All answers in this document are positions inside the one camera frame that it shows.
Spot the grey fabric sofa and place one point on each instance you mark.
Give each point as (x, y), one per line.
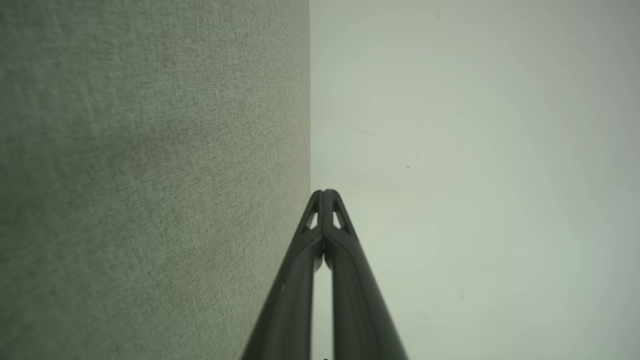
(150, 175)

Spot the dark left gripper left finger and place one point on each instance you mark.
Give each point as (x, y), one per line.
(292, 310)

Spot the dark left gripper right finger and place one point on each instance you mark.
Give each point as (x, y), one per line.
(355, 310)

